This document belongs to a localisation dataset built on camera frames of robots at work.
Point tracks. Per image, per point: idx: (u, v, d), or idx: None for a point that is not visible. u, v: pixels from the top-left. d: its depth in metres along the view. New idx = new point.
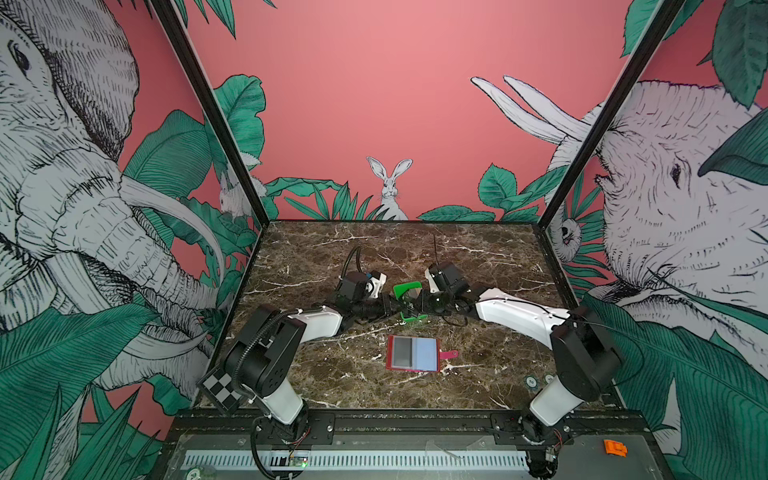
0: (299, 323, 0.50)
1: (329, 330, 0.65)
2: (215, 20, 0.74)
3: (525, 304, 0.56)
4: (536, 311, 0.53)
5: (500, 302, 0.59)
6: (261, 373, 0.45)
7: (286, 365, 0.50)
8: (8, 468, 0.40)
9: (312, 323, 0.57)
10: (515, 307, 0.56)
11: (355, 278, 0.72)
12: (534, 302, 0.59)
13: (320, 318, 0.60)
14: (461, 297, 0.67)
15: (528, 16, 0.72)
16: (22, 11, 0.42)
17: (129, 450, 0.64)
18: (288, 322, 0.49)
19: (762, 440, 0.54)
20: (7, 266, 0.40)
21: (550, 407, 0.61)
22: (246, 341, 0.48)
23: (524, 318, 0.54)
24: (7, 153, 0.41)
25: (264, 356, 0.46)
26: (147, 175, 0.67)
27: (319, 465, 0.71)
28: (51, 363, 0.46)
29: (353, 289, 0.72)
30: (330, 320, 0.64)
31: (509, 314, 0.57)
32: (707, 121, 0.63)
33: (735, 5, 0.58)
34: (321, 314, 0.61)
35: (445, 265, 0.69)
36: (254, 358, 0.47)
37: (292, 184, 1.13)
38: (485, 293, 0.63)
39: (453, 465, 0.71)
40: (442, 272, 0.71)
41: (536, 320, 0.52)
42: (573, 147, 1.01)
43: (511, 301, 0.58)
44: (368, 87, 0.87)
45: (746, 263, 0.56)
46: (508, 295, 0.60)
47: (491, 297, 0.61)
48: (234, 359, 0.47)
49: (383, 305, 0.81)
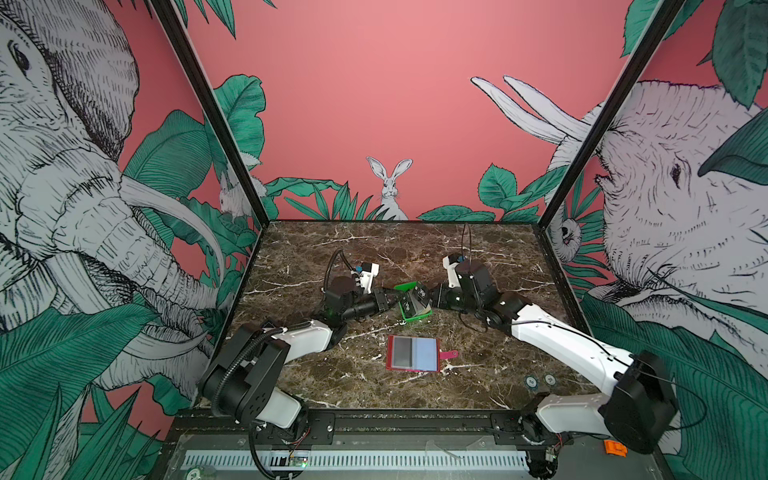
0: (281, 344, 0.48)
1: (317, 344, 0.63)
2: (215, 20, 0.74)
3: (579, 340, 0.49)
4: (593, 350, 0.47)
5: (543, 327, 0.52)
6: (241, 399, 0.43)
7: (268, 388, 0.47)
8: (7, 468, 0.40)
9: (297, 341, 0.54)
10: (563, 338, 0.50)
11: (341, 290, 0.66)
12: (591, 339, 0.48)
13: (307, 335, 0.57)
14: (492, 309, 0.59)
15: (529, 16, 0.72)
16: (22, 12, 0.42)
17: (129, 450, 0.64)
18: (270, 342, 0.47)
19: (762, 441, 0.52)
20: (7, 266, 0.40)
21: (559, 417, 0.60)
22: (225, 365, 0.45)
23: (574, 352, 0.48)
24: (7, 153, 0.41)
25: (245, 381, 0.44)
26: (147, 175, 0.67)
27: (320, 465, 0.71)
28: (51, 363, 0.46)
29: (339, 298, 0.66)
30: (318, 335, 0.62)
31: (551, 342, 0.51)
32: (707, 121, 0.63)
33: (735, 5, 0.58)
34: (309, 330, 0.59)
35: (476, 268, 0.60)
36: (234, 382, 0.45)
37: (292, 184, 1.13)
38: (521, 308, 0.56)
39: (453, 465, 0.71)
40: (473, 276, 0.62)
41: (593, 360, 0.46)
42: (573, 147, 1.01)
43: (557, 328, 0.51)
44: (368, 87, 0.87)
45: (746, 263, 0.56)
46: (555, 321, 0.53)
47: (531, 321, 0.54)
48: (214, 383, 0.44)
49: (376, 302, 0.75)
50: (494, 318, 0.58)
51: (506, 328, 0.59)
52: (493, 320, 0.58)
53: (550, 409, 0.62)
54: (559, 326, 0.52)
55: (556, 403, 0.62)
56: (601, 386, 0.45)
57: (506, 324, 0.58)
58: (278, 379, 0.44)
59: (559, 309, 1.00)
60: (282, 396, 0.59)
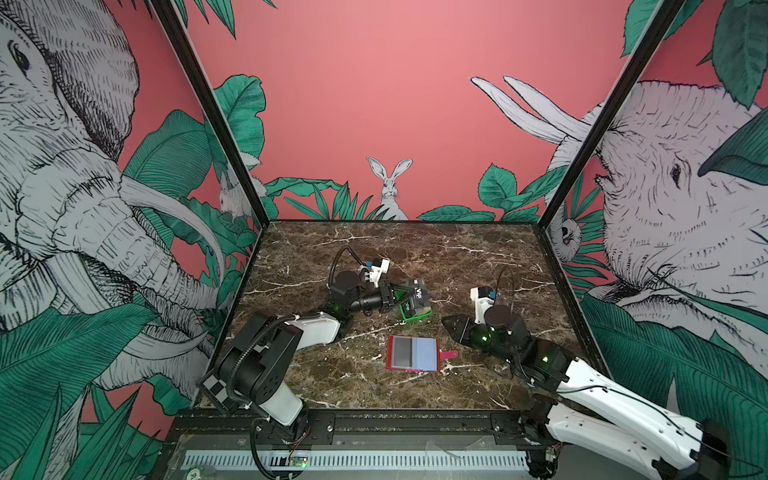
0: (295, 329, 0.50)
1: (326, 336, 0.65)
2: (214, 20, 0.74)
3: (638, 405, 0.46)
4: (658, 420, 0.44)
5: (598, 391, 0.49)
6: (255, 381, 0.44)
7: (282, 374, 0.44)
8: (7, 469, 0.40)
9: (309, 329, 0.57)
10: (622, 405, 0.47)
11: (345, 284, 0.67)
12: (650, 404, 0.46)
13: (316, 325, 0.59)
14: (532, 364, 0.54)
15: (529, 16, 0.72)
16: (22, 11, 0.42)
17: (129, 450, 0.64)
18: (284, 328, 0.49)
19: (762, 441, 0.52)
20: (7, 266, 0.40)
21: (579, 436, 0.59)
22: (241, 348, 0.47)
23: (638, 422, 0.45)
24: (7, 153, 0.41)
25: (259, 364, 0.46)
26: (147, 175, 0.67)
27: (319, 465, 0.71)
28: (51, 363, 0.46)
29: (345, 292, 0.67)
30: (328, 327, 0.64)
31: (609, 409, 0.48)
32: (708, 121, 0.63)
33: (735, 5, 0.58)
34: (319, 321, 0.60)
35: (511, 319, 0.54)
36: (249, 366, 0.46)
37: (292, 184, 1.13)
38: (567, 367, 0.52)
39: (453, 465, 0.71)
40: (511, 329, 0.54)
41: (661, 434, 0.44)
42: (573, 147, 1.01)
43: (614, 392, 0.48)
44: (367, 87, 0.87)
45: (746, 263, 0.56)
46: (607, 382, 0.49)
47: (586, 385, 0.50)
48: (229, 365, 0.46)
49: (382, 295, 0.75)
50: (536, 375, 0.53)
51: (550, 386, 0.54)
52: (535, 379, 0.53)
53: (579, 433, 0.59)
54: (613, 388, 0.48)
55: (584, 429, 0.58)
56: (671, 460, 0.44)
57: (550, 382, 0.53)
58: (290, 364, 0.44)
59: (559, 309, 1.00)
60: (286, 392, 0.59)
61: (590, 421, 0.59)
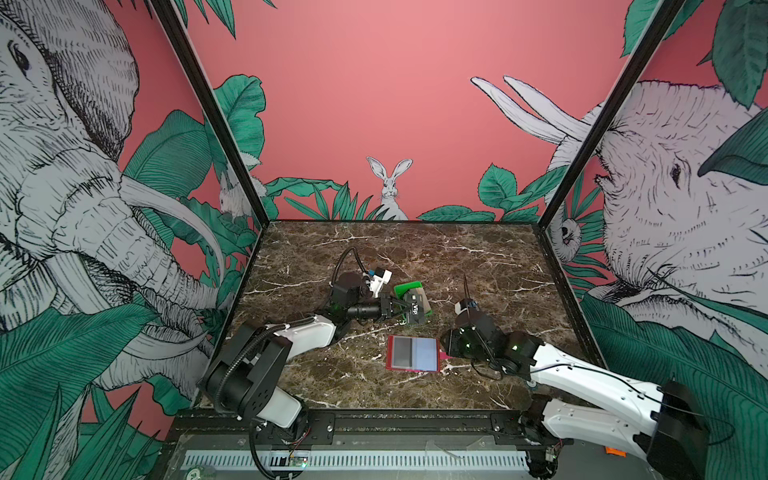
0: (284, 342, 0.47)
1: (321, 341, 0.63)
2: (214, 20, 0.74)
3: (602, 377, 0.48)
4: (621, 388, 0.46)
5: (564, 370, 0.51)
6: (243, 395, 0.43)
7: (271, 385, 0.48)
8: (7, 468, 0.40)
9: (300, 337, 0.55)
10: (587, 380, 0.49)
11: (348, 283, 0.68)
12: (614, 376, 0.48)
13: (309, 331, 0.57)
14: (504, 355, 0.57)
15: (528, 16, 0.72)
16: (22, 12, 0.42)
17: (129, 450, 0.64)
18: (272, 340, 0.47)
19: (762, 441, 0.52)
20: (7, 266, 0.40)
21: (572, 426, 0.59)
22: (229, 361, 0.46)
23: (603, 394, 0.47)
24: (7, 153, 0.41)
25: (247, 378, 0.44)
26: (147, 175, 0.67)
27: (319, 465, 0.71)
28: (51, 363, 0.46)
29: (347, 291, 0.68)
30: (322, 332, 0.62)
31: (576, 385, 0.50)
32: (707, 121, 0.63)
33: (735, 5, 0.58)
34: (312, 326, 0.59)
35: (477, 316, 0.60)
36: (237, 379, 0.45)
37: (292, 184, 1.13)
38: (535, 352, 0.55)
39: (453, 465, 0.71)
40: (475, 326, 0.60)
41: (624, 400, 0.45)
42: (573, 147, 1.01)
43: (579, 368, 0.50)
44: (367, 87, 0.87)
45: (746, 263, 0.56)
46: (572, 360, 0.52)
47: (551, 364, 0.52)
48: (217, 379, 0.45)
49: (380, 306, 0.75)
50: (509, 365, 0.56)
51: (524, 374, 0.57)
52: (508, 368, 0.56)
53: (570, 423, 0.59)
54: (578, 364, 0.51)
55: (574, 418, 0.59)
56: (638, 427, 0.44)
57: (523, 370, 0.56)
58: (279, 375, 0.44)
59: (559, 309, 1.00)
60: (283, 397, 0.59)
61: (580, 411, 0.59)
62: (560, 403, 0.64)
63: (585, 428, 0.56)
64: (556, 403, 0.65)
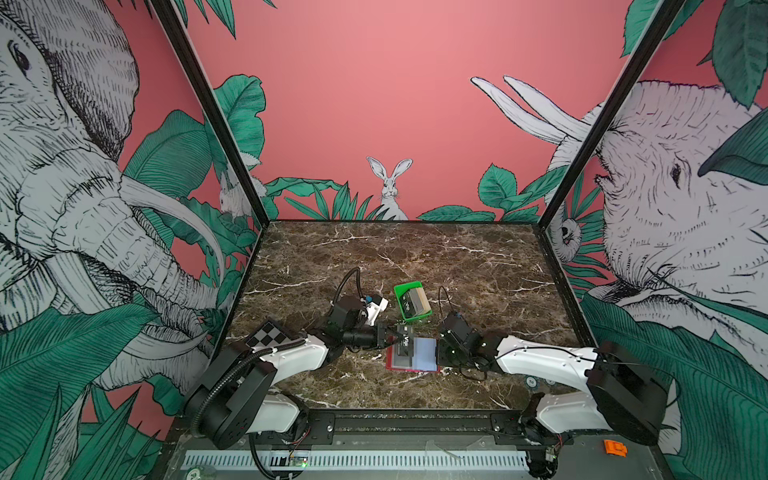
0: (268, 368, 0.46)
1: (311, 362, 0.61)
2: (215, 20, 0.74)
3: (548, 351, 0.53)
4: (563, 357, 0.51)
5: (520, 353, 0.57)
6: (220, 423, 0.41)
7: (253, 412, 0.46)
8: (7, 468, 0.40)
9: (288, 361, 0.53)
10: (536, 357, 0.54)
11: (349, 304, 0.68)
12: (559, 347, 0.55)
13: (299, 354, 0.56)
14: (477, 354, 0.64)
15: (528, 17, 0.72)
16: (22, 11, 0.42)
17: (129, 450, 0.64)
18: (257, 365, 0.45)
19: (762, 440, 0.54)
20: (7, 266, 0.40)
21: (560, 417, 0.59)
22: (209, 385, 0.44)
23: (550, 366, 0.52)
24: (7, 153, 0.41)
25: (226, 405, 0.42)
26: (147, 175, 0.67)
27: (320, 465, 0.71)
28: (51, 363, 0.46)
29: (347, 314, 0.69)
30: (312, 354, 0.60)
31: (531, 364, 0.55)
32: (707, 121, 0.63)
33: (735, 5, 0.58)
34: (302, 349, 0.57)
35: (451, 322, 0.67)
36: (216, 405, 0.43)
37: (292, 184, 1.13)
38: (499, 343, 0.61)
39: (453, 465, 0.71)
40: (450, 330, 0.68)
41: (566, 367, 0.49)
42: (573, 147, 1.01)
43: (530, 349, 0.56)
44: (367, 87, 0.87)
45: (746, 263, 0.56)
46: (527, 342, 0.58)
47: (510, 349, 0.59)
48: (196, 403, 0.43)
49: (376, 337, 0.74)
50: (481, 361, 0.62)
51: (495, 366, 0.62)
52: (481, 364, 0.63)
53: (555, 413, 0.60)
54: (531, 345, 0.56)
55: (556, 406, 0.61)
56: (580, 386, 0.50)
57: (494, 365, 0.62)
58: (263, 401, 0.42)
59: (559, 309, 1.00)
60: (277, 407, 0.58)
61: (563, 398, 0.60)
62: (550, 397, 0.65)
63: (566, 411, 0.57)
64: (545, 397, 0.66)
